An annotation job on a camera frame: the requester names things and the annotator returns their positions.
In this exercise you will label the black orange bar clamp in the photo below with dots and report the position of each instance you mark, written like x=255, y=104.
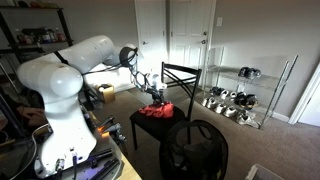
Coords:
x=106, y=121
x=115, y=131

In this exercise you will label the black mesh hamper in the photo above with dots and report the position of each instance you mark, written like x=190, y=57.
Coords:
x=193, y=156

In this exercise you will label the red piece of clothing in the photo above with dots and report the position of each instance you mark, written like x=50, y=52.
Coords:
x=156, y=110

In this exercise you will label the dark sneaker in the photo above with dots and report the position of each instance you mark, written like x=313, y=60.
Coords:
x=216, y=91

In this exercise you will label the white closet door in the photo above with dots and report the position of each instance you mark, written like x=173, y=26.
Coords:
x=150, y=26

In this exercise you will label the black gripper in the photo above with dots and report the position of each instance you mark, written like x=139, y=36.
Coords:
x=157, y=94

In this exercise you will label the metal deadbolt lock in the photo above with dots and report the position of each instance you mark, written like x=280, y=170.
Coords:
x=205, y=33

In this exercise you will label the black bookshelf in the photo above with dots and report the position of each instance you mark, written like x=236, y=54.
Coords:
x=65, y=28

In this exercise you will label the black metal chair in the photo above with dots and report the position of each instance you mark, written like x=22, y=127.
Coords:
x=150, y=121

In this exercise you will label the white light switch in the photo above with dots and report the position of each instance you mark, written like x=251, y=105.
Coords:
x=219, y=22

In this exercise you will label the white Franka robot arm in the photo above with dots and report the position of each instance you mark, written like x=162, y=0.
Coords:
x=63, y=83

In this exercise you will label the round metal door knob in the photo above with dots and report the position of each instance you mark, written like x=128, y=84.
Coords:
x=204, y=42

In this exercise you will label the clear plastic bin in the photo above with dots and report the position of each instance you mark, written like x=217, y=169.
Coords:
x=263, y=173

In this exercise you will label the cardboard box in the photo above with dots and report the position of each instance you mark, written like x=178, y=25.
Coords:
x=106, y=94

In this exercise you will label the black metal bar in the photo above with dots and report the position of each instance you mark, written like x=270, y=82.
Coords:
x=108, y=168

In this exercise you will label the white entrance door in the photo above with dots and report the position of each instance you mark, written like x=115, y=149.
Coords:
x=186, y=33

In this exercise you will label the white sneaker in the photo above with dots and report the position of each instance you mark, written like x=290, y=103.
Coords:
x=246, y=120
x=212, y=103
x=205, y=101
x=220, y=108
x=230, y=112
x=233, y=96
x=224, y=94

